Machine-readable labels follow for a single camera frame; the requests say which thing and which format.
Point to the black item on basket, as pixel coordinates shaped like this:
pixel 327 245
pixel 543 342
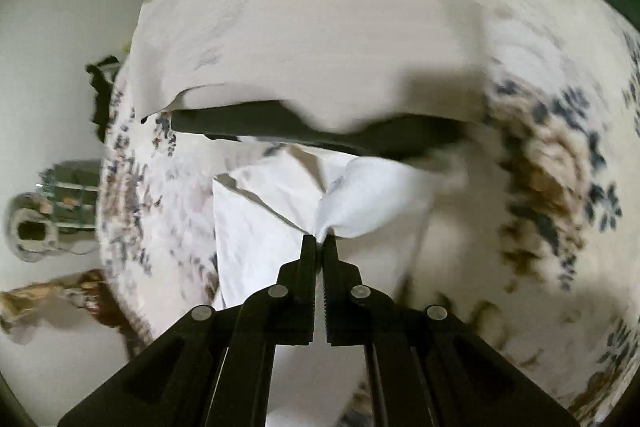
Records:
pixel 102 77

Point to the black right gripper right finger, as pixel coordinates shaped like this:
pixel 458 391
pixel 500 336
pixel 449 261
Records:
pixel 426 368

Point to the floral bed sheet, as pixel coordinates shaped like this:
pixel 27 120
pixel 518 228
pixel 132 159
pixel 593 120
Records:
pixel 533 237

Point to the beige garment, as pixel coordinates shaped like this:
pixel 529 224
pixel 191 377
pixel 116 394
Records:
pixel 336 63

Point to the white garment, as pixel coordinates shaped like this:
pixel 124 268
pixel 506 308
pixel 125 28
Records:
pixel 378 210

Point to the black garment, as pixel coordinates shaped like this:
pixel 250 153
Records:
pixel 397 138

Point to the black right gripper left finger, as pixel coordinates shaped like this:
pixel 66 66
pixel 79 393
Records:
pixel 212 368

